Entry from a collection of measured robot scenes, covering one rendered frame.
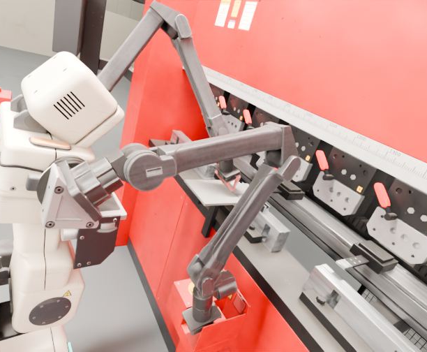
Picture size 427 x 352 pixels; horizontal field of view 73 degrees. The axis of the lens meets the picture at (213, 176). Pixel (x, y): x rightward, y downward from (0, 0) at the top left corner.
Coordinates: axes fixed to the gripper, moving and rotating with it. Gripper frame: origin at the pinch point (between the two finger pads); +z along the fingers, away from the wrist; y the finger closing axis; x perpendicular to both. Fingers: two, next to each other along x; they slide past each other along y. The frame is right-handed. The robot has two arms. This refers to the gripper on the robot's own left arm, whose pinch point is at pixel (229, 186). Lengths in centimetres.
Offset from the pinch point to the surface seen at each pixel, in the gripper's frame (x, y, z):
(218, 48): -28, 49, -41
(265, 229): -4.4, -18.7, 12.3
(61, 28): 35, 99, -57
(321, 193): -14.5, -35.0, -12.6
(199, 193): 14.2, -3.2, -5.8
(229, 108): -18.0, 25.3, -20.4
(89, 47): 21, 137, -40
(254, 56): -29, 20, -41
